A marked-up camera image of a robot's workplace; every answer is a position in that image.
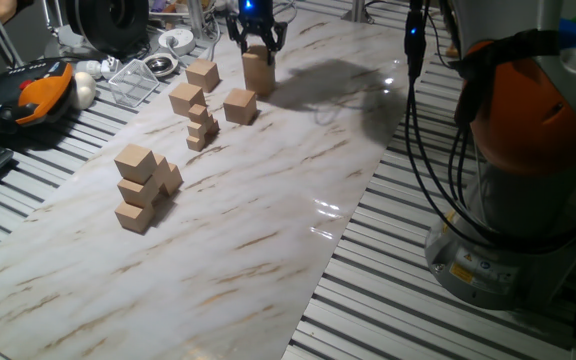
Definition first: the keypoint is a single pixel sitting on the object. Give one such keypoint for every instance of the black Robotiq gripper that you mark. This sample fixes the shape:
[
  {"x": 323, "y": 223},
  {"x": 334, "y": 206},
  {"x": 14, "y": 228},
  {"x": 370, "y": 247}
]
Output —
[{"x": 255, "y": 15}]

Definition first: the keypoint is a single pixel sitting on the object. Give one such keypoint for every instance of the large wooden cube block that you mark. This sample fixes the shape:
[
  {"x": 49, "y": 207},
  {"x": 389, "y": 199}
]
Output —
[
  {"x": 239, "y": 106},
  {"x": 262, "y": 86},
  {"x": 184, "y": 98},
  {"x": 257, "y": 60},
  {"x": 202, "y": 76}
]

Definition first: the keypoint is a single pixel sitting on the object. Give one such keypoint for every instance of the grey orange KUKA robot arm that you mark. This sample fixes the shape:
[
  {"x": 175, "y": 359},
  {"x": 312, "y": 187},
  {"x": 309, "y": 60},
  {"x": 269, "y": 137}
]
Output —
[{"x": 528, "y": 110}]

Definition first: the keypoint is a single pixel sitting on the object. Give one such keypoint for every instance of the bare person hand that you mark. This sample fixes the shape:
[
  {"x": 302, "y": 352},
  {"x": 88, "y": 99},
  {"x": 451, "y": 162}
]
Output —
[{"x": 4, "y": 9}]

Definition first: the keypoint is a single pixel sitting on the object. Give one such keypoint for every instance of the round white power socket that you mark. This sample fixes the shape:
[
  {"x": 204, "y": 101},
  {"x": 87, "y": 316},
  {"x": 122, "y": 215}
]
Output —
[{"x": 178, "y": 41}]

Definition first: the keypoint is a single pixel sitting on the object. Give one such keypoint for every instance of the small wooden cube block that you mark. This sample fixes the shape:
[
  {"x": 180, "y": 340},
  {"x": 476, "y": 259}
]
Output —
[
  {"x": 210, "y": 121},
  {"x": 198, "y": 113},
  {"x": 195, "y": 144},
  {"x": 214, "y": 127},
  {"x": 196, "y": 131}
]

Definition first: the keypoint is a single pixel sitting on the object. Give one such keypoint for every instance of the metal bowl with white rim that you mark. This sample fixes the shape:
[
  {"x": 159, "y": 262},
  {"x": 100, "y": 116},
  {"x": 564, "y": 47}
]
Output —
[{"x": 160, "y": 65}]

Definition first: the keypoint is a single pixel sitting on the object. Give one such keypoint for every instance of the clear gridded plastic box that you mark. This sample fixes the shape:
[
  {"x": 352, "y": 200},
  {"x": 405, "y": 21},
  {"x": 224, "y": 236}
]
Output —
[{"x": 133, "y": 82}]

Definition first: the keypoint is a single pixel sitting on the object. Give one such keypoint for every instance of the black filament spool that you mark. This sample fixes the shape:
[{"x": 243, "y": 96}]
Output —
[{"x": 108, "y": 25}]

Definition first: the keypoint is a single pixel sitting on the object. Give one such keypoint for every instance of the medium wooden cube block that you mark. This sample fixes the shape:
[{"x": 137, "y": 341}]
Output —
[
  {"x": 162, "y": 170},
  {"x": 134, "y": 217},
  {"x": 135, "y": 164},
  {"x": 173, "y": 180},
  {"x": 137, "y": 194}
]

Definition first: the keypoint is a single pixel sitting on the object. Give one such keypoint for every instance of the white power adapter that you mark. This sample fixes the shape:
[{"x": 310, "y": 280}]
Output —
[{"x": 90, "y": 67}]

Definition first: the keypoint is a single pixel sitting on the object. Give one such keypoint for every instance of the white egg shaped object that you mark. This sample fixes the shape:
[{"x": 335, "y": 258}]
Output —
[{"x": 84, "y": 90}]

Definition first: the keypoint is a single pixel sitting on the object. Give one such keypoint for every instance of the thin metal stand leg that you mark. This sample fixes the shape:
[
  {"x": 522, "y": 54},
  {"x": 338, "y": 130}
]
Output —
[{"x": 48, "y": 14}]

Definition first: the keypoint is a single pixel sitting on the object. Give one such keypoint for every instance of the marble pattern table mat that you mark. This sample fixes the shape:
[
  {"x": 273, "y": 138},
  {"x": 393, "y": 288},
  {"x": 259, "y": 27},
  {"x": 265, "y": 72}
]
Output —
[{"x": 218, "y": 250}]

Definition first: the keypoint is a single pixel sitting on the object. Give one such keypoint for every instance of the black orange teach pendant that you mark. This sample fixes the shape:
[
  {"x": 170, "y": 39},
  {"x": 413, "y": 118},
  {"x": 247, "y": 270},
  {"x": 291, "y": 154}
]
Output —
[{"x": 23, "y": 97}]

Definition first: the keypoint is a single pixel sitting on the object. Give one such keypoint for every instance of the aluminium frame post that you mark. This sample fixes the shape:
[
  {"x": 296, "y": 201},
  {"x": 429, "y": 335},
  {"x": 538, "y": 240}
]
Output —
[
  {"x": 358, "y": 11},
  {"x": 196, "y": 17}
]

